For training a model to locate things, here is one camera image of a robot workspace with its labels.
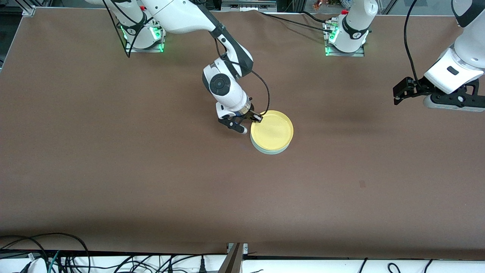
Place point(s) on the brown table cover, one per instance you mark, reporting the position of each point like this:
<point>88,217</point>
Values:
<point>242,197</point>

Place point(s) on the orange background object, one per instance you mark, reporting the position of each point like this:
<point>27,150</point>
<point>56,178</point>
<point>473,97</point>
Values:
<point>322,4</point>

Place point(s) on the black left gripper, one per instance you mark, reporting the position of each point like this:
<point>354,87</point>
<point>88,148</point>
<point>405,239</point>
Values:
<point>416,88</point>

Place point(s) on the pale green plate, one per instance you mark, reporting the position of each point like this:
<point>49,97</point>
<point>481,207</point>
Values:
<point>271,152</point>

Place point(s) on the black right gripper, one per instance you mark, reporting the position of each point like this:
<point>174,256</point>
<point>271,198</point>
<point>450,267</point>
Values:
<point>250,115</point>

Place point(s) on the aluminium frame post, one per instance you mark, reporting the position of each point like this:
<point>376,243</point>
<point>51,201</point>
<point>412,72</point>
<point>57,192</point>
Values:
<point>28,10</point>

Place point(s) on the yellow plate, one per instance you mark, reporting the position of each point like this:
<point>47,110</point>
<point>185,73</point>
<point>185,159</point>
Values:
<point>272,131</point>

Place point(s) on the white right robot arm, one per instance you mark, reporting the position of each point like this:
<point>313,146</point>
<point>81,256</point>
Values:
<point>182,15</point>

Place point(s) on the aluminium profile beam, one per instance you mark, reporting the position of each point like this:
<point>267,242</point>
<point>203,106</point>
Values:
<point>233,261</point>

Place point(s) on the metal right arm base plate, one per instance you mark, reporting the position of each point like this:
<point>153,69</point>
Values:
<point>130,49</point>

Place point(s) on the black power plug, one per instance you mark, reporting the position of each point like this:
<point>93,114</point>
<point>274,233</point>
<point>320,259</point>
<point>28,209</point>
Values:
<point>202,267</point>

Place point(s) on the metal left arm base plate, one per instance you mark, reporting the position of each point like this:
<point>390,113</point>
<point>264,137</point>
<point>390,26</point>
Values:
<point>360,54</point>

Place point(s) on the metal rail with sockets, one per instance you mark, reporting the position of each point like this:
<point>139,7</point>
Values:
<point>246,5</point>

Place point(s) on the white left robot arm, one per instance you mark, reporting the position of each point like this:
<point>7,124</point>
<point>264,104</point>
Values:
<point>460,68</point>

